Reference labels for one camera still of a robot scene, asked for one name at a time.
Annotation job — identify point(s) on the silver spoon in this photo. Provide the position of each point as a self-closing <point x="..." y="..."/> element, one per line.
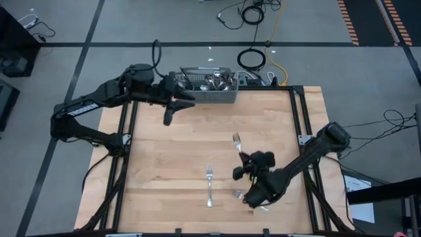
<point x="204" y="88"/>
<point x="208" y="80"/>
<point x="221" y="82"/>
<point x="227" y="87"/>
<point x="213" y="86"/>
<point x="216" y="75"/>

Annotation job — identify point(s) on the grey plastic silverware basket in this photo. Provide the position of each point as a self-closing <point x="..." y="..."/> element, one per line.
<point x="213" y="97"/>

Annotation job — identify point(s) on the silver fork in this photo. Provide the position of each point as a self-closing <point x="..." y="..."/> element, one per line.
<point x="209" y="194"/>
<point x="237" y="194"/>
<point x="237" y="141"/>

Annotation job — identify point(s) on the grey pole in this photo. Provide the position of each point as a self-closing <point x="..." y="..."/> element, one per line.
<point x="418" y="131"/>

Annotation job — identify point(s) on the black cabinet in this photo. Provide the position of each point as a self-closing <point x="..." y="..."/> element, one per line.
<point x="16" y="49"/>

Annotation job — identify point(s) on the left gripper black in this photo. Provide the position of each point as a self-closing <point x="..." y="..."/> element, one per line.
<point x="166" y="92"/>

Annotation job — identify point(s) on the black case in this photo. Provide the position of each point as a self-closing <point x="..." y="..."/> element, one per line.
<point x="6" y="105"/>

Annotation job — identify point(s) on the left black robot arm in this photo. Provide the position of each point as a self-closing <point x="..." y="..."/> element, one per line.
<point x="82" y="108"/>

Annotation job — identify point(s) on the black desk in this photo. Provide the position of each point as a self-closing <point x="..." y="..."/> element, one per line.
<point x="388" y="191"/>

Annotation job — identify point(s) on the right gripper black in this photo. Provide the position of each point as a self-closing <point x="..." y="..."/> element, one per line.
<point x="260" y="163"/>

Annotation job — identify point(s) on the black power box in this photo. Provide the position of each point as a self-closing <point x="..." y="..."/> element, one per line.
<point x="250" y="82"/>

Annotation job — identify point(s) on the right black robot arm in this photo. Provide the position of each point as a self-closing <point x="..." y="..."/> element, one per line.
<point x="296" y="168"/>

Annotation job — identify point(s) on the silver table knife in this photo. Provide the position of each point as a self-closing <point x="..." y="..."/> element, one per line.
<point x="185" y="79"/>

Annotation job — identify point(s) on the white paper sheet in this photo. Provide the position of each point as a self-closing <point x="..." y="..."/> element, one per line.
<point x="361" y="214"/>

